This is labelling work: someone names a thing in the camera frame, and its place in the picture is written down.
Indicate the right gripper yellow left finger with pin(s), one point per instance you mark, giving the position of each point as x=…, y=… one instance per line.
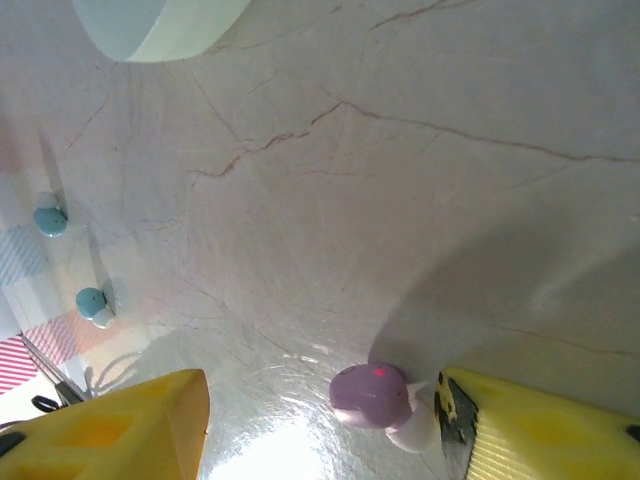
x=125, y=435

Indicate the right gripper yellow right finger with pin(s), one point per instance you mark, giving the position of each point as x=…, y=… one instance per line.
x=550, y=440

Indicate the purple earbud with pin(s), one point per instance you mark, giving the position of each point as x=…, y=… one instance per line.
x=370, y=395

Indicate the mint earbud charging case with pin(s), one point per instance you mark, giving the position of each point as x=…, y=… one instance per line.
x=165, y=30

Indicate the blue earbud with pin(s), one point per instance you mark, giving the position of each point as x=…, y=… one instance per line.
x=50, y=222
x=90, y=300

